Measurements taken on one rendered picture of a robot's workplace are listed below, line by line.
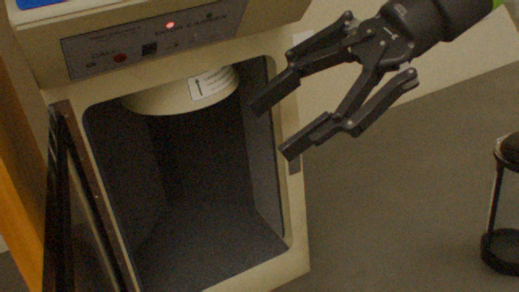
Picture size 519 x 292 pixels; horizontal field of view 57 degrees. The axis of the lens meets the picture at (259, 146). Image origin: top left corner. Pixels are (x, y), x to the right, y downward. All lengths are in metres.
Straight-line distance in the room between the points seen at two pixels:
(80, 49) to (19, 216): 0.18
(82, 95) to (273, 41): 0.25
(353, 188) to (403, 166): 0.14
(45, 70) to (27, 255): 0.20
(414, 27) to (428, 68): 0.95
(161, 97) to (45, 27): 0.24
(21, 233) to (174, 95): 0.25
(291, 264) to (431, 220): 0.31
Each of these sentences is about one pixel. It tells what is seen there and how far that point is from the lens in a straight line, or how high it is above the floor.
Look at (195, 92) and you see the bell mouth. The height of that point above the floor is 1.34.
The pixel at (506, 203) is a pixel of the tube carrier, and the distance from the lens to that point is 0.86.
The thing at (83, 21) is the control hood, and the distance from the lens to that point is 0.46.
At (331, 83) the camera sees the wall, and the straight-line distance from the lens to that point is 1.29.
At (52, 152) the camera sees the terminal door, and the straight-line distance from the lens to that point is 0.47.
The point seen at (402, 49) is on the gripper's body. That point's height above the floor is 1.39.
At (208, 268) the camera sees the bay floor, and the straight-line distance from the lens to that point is 0.83.
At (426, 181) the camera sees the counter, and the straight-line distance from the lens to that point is 1.13.
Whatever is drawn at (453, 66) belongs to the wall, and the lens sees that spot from 1.60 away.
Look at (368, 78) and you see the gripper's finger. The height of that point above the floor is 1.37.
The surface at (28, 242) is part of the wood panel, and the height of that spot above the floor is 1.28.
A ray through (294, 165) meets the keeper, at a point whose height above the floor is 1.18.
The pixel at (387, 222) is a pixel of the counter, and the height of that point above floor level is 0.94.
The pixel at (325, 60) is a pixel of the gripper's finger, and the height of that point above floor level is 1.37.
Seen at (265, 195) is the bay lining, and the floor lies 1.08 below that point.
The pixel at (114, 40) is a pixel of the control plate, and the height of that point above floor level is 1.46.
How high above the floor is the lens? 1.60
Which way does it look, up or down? 31 degrees down
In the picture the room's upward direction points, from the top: 7 degrees counter-clockwise
